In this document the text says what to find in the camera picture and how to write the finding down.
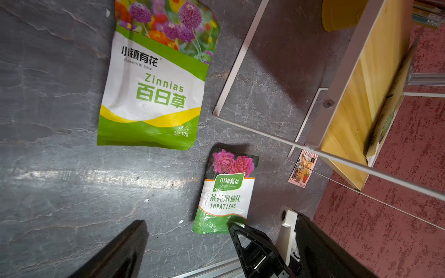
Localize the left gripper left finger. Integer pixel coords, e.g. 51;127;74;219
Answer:
70;220;149;278

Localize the green rose impatiens seed bag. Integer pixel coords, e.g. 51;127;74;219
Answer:
192;146;259;235

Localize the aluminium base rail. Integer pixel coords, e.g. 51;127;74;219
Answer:
175;258;245;278

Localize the white frame wooden shelf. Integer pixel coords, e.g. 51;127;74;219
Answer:
213;0;445;232

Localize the pink shop picture seed bag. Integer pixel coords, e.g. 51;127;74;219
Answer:
288;151;318;188

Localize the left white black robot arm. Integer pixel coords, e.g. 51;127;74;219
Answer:
71;207;375;278

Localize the right aluminium corner post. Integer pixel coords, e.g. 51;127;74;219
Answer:
403;73;445;98

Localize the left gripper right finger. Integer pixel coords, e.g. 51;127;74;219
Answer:
229;222;295;278

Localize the green white zinnias seed bag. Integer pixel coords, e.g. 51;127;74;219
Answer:
97;1;220;150

